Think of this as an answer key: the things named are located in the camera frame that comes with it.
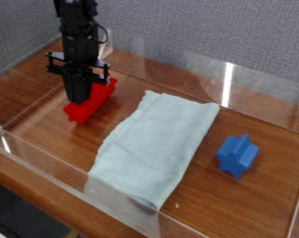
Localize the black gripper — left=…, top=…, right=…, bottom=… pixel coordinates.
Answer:
left=46, top=0, right=109, bottom=104

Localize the red rectangular block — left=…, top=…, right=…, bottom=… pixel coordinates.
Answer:
left=62, top=78, right=117, bottom=125

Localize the light blue cloth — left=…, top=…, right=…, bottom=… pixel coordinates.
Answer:
left=89, top=90, right=220, bottom=210

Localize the blue star-shaped block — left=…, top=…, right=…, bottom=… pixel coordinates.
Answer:
left=217, top=134, right=260, bottom=179

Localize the clear acrylic corner bracket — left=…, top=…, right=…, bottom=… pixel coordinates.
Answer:
left=98, top=28, right=113, bottom=60

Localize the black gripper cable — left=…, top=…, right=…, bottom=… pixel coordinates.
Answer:
left=93, top=21, right=110, bottom=45

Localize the clear acrylic enclosure wall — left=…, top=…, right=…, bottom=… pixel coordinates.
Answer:
left=0, top=37, right=299, bottom=238

